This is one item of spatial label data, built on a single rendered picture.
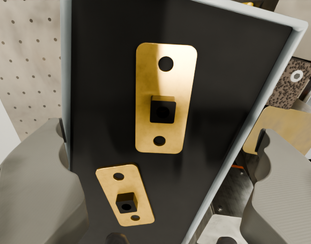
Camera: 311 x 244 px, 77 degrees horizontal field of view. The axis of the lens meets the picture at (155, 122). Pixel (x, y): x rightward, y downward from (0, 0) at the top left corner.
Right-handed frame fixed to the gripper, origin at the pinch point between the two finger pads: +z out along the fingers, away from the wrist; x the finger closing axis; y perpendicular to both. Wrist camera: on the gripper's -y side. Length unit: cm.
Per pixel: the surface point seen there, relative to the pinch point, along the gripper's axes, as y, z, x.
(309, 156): 16.1, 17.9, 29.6
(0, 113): 66, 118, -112
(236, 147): 3.0, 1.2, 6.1
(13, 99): 22, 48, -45
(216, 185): 7.2, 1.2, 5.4
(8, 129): 81, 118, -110
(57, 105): 23, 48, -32
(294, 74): -1.4, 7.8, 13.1
